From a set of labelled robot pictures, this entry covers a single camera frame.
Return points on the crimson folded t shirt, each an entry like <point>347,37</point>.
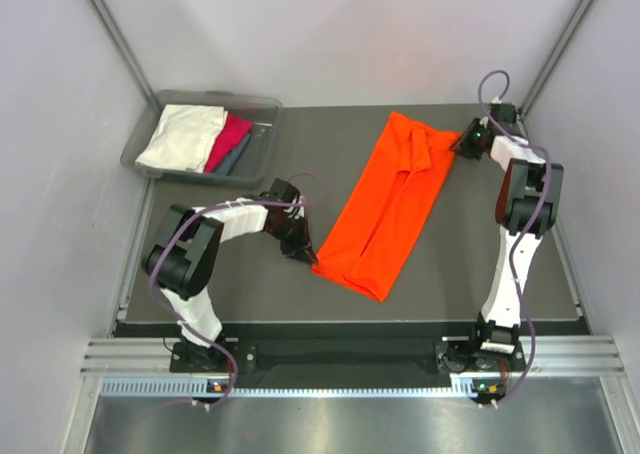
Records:
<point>233,132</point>

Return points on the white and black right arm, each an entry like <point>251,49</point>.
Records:
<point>526,209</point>

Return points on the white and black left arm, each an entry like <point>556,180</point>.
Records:
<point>181,260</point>

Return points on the orange t shirt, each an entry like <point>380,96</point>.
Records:
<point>383,218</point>

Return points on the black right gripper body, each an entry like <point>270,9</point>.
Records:
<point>472,137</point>

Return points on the blue grey folded t shirt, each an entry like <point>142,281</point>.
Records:
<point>229,161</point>

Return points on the aluminium frame rail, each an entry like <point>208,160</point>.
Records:
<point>550,356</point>

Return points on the clear plastic bin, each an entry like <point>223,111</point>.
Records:
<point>263,113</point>

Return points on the white folded t shirt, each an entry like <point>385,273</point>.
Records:
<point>183,138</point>

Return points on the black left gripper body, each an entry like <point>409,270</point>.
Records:
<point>291,232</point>

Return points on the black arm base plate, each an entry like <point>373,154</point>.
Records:
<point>453,338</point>

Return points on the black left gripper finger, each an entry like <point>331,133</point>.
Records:
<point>300,255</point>
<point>312,257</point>

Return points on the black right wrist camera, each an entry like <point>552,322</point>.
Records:
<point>506,115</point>

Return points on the grey slotted cable duct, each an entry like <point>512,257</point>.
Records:
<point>209,389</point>

